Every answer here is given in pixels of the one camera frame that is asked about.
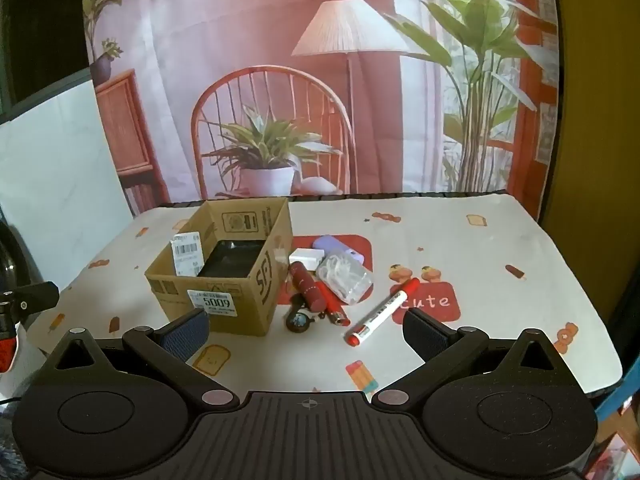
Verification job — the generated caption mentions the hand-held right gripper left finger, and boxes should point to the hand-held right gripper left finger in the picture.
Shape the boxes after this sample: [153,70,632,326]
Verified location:
[47,307,241,409]

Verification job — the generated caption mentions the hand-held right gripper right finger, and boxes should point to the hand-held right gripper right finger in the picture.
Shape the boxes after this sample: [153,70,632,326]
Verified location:
[372,307,571,406]

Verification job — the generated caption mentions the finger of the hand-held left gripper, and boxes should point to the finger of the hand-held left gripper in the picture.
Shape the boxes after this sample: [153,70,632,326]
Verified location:
[0,281,58,314]

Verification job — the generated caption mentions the red and white marker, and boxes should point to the red and white marker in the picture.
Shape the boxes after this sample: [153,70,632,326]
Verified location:
[344,277,421,347]

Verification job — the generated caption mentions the brown cardboard box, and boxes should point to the brown cardboard box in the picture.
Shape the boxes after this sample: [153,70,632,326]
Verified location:
[144,197,294,337]

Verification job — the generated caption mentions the red lighter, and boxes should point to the red lighter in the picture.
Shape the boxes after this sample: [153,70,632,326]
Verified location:
[316,280,351,328]

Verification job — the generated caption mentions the clear plastic box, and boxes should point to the clear plastic box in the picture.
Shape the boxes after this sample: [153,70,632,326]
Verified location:
[315,254,375,306]

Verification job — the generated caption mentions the purple case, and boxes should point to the purple case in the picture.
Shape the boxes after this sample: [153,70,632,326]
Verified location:
[314,235,366,264]

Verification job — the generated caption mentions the dark red tube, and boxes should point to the dark red tube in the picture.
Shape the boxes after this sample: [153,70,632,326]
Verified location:
[289,261,327,312]

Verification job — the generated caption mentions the white shipping label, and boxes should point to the white shipping label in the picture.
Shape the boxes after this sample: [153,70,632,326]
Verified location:
[171,232,202,277]

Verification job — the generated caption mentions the black flat case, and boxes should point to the black flat case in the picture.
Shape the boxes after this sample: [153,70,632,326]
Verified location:
[198,240,267,279]

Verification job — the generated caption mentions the white marbled panel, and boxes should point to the white marbled panel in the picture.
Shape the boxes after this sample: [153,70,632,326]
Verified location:
[0,80,135,281]

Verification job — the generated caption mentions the cartoon printed tablecloth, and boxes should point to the cartoon printed tablecloth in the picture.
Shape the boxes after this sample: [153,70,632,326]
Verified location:
[10,192,623,401]

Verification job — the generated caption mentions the black ribbed table edge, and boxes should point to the black ribbed table edge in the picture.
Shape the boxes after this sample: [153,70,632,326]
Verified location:
[157,190,508,209]

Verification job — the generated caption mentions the white charger block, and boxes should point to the white charger block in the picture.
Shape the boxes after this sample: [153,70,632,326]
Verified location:
[289,247,326,272]

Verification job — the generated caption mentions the blue rack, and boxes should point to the blue rack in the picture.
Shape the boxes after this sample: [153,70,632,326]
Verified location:
[592,375,640,480]

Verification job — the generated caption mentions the printed room backdrop cloth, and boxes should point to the printed room backdrop cloth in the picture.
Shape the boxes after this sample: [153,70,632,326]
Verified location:
[81,0,561,221]

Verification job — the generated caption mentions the black round keychain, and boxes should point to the black round keychain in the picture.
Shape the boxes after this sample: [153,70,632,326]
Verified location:
[285,297,326,335]

